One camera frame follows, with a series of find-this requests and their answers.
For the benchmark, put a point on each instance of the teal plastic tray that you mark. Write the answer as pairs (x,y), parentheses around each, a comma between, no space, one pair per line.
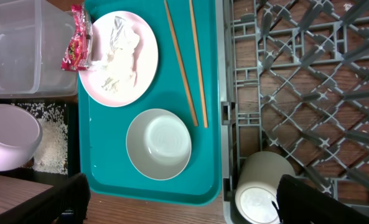
(103,156)

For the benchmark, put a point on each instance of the black food waste tray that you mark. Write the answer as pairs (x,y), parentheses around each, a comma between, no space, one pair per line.
(73,161)

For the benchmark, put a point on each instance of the grey dishwasher rack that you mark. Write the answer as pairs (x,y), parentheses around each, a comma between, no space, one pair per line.
(295,81)

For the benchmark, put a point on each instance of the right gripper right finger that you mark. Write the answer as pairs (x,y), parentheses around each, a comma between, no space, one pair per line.
(297,202)

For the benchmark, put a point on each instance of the red snack wrapper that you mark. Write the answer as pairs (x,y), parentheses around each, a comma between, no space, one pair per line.
(78,53)

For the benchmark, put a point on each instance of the left wooden chopstick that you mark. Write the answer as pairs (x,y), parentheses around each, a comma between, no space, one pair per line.
(181,66)

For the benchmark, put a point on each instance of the wooden chopstick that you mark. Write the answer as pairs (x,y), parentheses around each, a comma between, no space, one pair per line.
(199,65)
(181,66)

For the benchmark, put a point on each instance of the right wooden chopstick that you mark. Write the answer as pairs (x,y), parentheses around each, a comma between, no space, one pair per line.
(199,65)

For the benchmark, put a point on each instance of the white tissue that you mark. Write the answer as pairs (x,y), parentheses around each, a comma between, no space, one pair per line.
(115,70)

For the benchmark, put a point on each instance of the rice and meat leftovers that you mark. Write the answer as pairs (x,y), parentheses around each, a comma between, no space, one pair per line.
(51,155)

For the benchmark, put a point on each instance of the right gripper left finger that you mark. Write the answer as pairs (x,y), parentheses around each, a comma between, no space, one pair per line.
(63,203)

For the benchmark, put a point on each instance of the clear plastic bin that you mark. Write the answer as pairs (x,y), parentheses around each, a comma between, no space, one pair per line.
(34,35)

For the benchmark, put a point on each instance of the white cup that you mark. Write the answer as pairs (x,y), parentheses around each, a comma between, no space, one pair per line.
(256,191)

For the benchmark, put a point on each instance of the grey-white bowl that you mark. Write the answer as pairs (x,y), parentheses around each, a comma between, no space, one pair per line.
(158,144)

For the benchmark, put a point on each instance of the pink round plate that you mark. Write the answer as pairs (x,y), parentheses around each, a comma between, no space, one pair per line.
(145,59)

